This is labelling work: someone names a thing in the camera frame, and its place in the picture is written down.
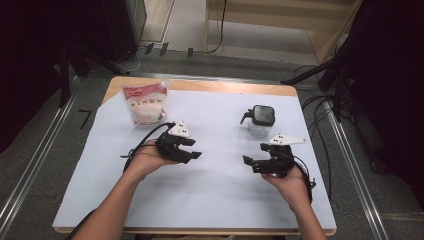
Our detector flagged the left hand-held gripper black cable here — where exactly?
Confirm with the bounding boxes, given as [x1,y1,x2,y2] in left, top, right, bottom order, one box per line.
[64,121,177,240]

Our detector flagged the hanging black cable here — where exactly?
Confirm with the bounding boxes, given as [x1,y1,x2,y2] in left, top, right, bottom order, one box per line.
[203,0,228,55]

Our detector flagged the person's left hand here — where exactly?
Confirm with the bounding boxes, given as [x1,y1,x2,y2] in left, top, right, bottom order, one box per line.
[127,139,178,183]

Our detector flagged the right hand-held gripper black cable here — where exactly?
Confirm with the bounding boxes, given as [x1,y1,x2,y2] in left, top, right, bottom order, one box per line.
[285,153,317,205]

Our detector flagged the person's right hand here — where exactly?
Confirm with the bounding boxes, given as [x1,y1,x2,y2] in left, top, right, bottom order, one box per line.
[260,164,312,213]

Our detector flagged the hand-held gripper black cable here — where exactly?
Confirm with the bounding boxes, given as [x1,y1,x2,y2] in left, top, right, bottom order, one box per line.
[285,153,317,205]
[64,121,177,240]

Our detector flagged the black cabinet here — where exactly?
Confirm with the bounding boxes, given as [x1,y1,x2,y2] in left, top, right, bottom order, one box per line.
[102,0,148,64]

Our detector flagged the black metal stand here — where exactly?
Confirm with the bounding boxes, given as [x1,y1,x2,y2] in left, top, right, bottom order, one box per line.
[280,49,352,122]

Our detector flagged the dark curtain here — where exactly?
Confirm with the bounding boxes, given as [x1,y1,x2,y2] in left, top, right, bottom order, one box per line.
[348,0,424,213]
[0,0,113,155]

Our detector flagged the looped black floor cable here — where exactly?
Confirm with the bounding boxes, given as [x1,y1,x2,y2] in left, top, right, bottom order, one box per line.
[293,63,323,83]

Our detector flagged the white table sheet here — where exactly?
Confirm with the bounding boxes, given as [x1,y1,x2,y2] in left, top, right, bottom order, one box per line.
[52,89,338,232]

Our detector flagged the long metal floor rail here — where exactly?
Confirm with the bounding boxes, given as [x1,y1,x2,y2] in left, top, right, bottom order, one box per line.
[0,75,80,232]
[324,99,390,240]

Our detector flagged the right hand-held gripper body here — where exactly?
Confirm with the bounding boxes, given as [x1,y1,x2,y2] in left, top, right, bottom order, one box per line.
[251,133,308,179]

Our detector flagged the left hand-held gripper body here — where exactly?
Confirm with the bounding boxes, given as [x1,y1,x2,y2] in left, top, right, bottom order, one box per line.
[155,120,192,164]

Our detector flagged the clear jar with black lid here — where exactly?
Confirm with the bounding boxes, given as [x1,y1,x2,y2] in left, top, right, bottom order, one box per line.
[239,104,277,139]

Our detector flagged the white floor cable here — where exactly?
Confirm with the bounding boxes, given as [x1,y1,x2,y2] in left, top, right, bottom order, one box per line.
[114,47,144,73]

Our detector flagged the light wooden frame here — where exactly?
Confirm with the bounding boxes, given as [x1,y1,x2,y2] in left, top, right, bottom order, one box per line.
[203,0,364,65]

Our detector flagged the black floor cable bundle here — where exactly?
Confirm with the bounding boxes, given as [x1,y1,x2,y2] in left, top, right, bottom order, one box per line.
[300,94,335,202]

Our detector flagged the red and white pouch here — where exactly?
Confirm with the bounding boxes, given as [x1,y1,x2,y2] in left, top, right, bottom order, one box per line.
[121,79,170,128]

